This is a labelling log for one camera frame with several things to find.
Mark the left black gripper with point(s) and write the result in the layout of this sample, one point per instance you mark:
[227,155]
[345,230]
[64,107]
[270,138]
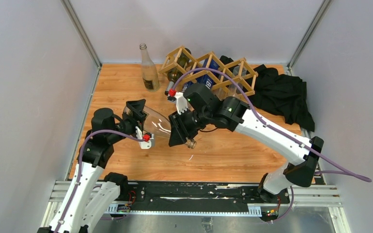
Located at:
[137,107]

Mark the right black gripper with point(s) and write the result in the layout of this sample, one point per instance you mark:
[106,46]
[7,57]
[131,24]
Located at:
[180,133]

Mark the clear wine bottle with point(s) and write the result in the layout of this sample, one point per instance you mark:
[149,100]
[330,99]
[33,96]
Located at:
[148,70]
[156,123]

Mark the dark green wine bottle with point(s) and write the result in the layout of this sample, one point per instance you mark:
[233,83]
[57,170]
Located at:
[174,74]

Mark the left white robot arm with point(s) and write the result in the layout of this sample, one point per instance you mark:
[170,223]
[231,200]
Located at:
[79,211]

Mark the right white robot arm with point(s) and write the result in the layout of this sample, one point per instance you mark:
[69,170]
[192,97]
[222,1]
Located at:
[198,107]

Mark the blue square glass bottle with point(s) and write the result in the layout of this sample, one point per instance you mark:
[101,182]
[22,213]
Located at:
[189,83]

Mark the wooden wine rack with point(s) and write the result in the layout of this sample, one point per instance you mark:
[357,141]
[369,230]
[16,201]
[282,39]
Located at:
[239,70]

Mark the black cloth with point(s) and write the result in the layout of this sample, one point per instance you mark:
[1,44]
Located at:
[282,95]

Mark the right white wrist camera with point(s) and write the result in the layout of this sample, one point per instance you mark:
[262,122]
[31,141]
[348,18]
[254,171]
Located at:
[180,100]

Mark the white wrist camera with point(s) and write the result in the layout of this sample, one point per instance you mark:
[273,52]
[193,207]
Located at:
[180,100]
[146,140]

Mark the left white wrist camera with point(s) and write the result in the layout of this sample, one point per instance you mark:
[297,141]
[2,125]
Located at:
[146,140]

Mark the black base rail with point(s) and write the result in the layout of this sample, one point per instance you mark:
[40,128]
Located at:
[197,197]

